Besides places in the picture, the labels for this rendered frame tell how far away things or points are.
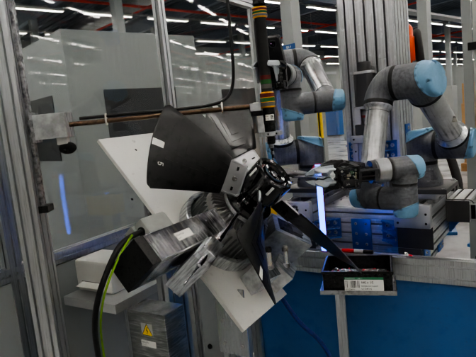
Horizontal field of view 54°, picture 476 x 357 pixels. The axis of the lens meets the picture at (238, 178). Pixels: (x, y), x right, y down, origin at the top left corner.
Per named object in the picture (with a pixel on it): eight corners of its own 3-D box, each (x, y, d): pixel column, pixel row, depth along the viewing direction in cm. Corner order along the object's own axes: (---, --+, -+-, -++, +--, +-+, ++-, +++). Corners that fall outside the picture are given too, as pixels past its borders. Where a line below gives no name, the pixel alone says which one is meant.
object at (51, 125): (30, 143, 130) (25, 112, 129) (40, 142, 137) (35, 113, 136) (68, 139, 131) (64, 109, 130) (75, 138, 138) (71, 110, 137)
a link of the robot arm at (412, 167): (428, 182, 142) (426, 154, 141) (393, 185, 141) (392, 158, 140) (416, 178, 150) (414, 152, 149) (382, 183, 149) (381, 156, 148)
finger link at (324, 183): (309, 183, 139) (339, 178, 140) (304, 179, 145) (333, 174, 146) (310, 193, 140) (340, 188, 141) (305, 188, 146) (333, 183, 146)
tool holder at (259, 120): (253, 137, 134) (250, 103, 133) (251, 137, 141) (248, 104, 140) (284, 134, 135) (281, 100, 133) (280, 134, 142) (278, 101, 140)
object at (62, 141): (57, 155, 133) (54, 138, 132) (61, 154, 137) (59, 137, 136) (75, 153, 133) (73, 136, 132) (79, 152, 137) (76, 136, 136)
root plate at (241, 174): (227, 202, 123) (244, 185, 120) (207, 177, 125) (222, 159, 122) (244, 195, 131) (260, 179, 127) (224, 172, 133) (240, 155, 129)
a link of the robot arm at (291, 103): (316, 118, 159) (313, 86, 158) (282, 122, 159) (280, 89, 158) (312, 118, 167) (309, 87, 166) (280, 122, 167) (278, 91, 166)
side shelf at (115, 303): (64, 304, 155) (63, 296, 154) (139, 269, 185) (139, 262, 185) (116, 314, 142) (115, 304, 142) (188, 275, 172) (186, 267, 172)
